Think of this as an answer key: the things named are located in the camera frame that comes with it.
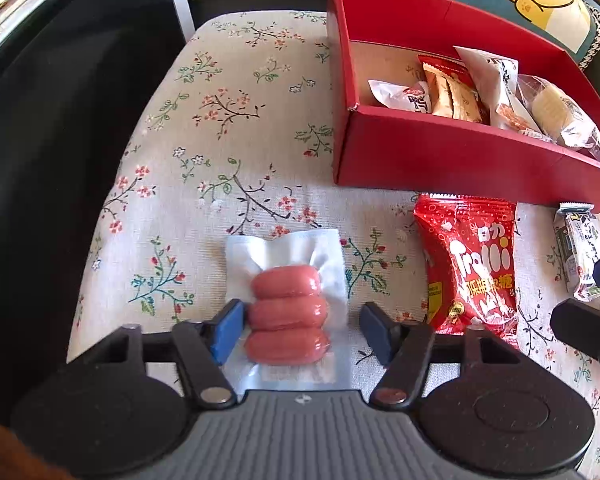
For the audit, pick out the floral tablecloth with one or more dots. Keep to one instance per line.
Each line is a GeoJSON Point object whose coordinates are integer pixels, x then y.
{"type": "Point", "coordinates": [230, 160]}

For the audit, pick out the black glossy cabinet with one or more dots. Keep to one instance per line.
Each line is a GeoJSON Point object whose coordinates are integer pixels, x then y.
{"type": "Point", "coordinates": [55, 160]}

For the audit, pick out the round cream cake packet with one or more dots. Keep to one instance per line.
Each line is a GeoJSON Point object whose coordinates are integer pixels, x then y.
{"type": "Point", "coordinates": [555, 110]}

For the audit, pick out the large white snack packet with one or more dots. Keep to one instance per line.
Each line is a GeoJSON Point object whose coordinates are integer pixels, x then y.
{"type": "Point", "coordinates": [500, 85]}

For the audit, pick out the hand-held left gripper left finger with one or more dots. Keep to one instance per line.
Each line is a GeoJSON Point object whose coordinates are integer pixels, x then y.
{"type": "Point", "coordinates": [227, 330]}

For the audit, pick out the red beige snack packet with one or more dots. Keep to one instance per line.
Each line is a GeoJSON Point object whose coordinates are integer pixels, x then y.
{"type": "Point", "coordinates": [455, 95]}

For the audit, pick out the green white wafer packet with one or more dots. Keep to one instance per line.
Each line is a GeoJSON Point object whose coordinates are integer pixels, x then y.
{"type": "Point", "coordinates": [577, 245]}

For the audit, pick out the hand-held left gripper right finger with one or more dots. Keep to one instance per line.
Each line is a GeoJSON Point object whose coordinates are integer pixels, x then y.
{"type": "Point", "coordinates": [375, 330]}

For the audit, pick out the person's brown clothing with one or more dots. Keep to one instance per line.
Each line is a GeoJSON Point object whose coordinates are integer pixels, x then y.
{"type": "Point", "coordinates": [5, 450]}

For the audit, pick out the white brown print packet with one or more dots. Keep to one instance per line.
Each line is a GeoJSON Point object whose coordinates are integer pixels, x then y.
{"type": "Point", "coordinates": [397, 97]}

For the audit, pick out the red cardboard box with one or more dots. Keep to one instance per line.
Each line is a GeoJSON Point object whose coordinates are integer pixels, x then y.
{"type": "Point", "coordinates": [430, 160]}

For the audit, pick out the red gummy candy packet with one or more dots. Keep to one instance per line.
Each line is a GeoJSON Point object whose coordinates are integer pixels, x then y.
{"type": "Point", "coordinates": [472, 270]}

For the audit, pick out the clear sausage packet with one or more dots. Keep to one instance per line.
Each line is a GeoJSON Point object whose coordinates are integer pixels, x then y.
{"type": "Point", "coordinates": [287, 310]}

